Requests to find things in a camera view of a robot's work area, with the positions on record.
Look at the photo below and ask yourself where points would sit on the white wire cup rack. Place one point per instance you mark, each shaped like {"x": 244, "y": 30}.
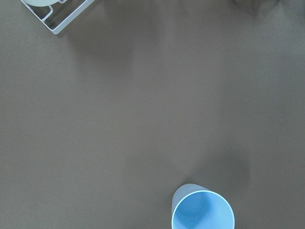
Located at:
{"x": 58, "y": 16}

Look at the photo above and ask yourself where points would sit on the white cup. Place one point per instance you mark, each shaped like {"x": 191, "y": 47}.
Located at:
{"x": 40, "y": 3}

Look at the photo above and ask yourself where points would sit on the blue cup with ice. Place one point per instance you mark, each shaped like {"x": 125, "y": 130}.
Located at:
{"x": 195, "y": 207}

